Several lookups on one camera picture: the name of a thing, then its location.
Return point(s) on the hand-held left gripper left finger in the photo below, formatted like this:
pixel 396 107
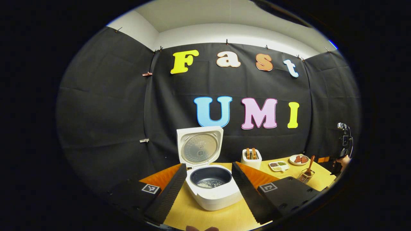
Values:
pixel 170 192

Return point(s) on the white toaster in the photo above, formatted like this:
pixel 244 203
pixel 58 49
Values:
pixel 251 164

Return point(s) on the copper cloth clip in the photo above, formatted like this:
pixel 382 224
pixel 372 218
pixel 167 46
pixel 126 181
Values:
pixel 147 74

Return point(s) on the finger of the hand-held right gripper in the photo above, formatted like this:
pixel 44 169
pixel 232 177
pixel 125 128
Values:
pixel 323 159

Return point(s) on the red meat piece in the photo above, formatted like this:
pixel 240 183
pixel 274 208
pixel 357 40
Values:
pixel 298 159
pixel 304 159

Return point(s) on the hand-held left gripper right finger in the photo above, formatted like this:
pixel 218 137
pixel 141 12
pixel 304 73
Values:
pixel 247 192

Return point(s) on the black backdrop cloth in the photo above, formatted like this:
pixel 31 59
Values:
pixel 112 112

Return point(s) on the white rice cooker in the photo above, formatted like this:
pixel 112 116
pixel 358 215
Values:
pixel 212 199

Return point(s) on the round white plate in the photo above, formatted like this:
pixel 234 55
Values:
pixel 299 164

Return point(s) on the white rice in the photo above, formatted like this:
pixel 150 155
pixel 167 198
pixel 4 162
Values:
pixel 210 184

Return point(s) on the toast bread slice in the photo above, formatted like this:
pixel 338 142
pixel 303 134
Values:
pixel 253 153
pixel 248 154

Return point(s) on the divided white bean dish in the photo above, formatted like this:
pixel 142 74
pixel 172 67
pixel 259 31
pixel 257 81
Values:
pixel 278 166

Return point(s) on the silver cloth clip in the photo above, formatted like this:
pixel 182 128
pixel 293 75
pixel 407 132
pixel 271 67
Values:
pixel 144 140

